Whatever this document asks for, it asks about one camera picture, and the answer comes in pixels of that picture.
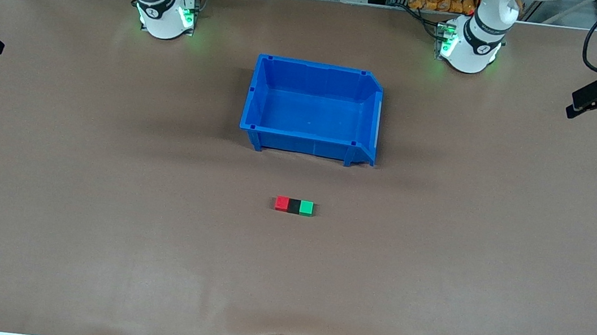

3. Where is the blue plastic storage bin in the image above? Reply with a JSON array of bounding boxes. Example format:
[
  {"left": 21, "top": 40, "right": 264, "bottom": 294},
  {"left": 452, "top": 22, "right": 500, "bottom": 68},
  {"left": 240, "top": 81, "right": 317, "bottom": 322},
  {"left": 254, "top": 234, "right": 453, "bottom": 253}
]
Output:
[{"left": 236, "top": 51, "right": 388, "bottom": 170}]

